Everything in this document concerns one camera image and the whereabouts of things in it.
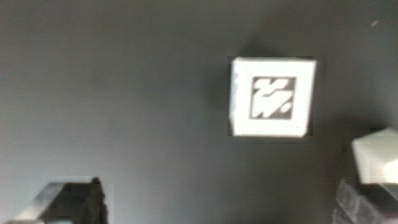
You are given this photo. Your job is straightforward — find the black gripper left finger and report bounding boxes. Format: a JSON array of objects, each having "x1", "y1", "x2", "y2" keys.
[{"x1": 16, "y1": 177, "x2": 108, "y2": 224}]

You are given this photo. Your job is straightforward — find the white chair leg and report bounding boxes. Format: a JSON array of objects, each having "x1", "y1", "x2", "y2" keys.
[
  {"x1": 229, "y1": 57, "x2": 316, "y2": 138},
  {"x1": 351, "y1": 128, "x2": 398, "y2": 184}
]

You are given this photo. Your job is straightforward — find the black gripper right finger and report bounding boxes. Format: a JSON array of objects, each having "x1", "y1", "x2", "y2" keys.
[{"x1": 332, "y1": 181, "x2": 398, "y2": 224}]

